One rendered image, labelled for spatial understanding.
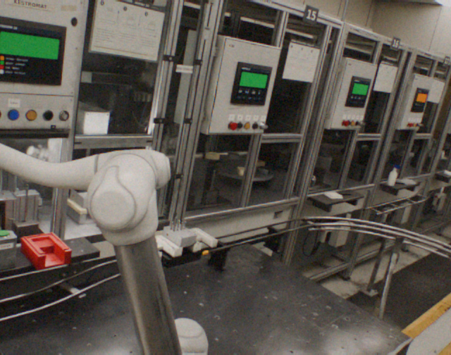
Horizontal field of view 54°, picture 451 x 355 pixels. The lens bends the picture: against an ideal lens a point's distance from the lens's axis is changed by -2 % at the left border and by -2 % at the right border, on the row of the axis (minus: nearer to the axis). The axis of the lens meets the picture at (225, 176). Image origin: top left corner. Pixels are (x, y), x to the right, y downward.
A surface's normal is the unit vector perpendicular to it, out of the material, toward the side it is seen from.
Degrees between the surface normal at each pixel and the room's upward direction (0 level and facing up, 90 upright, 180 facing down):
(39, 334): 0
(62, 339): 0
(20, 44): 90
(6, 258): 90
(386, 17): 90
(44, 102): 90
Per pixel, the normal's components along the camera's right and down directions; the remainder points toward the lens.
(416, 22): -0.70, 0.07
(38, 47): 0.69, 0.32
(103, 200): 0.01, 0.19
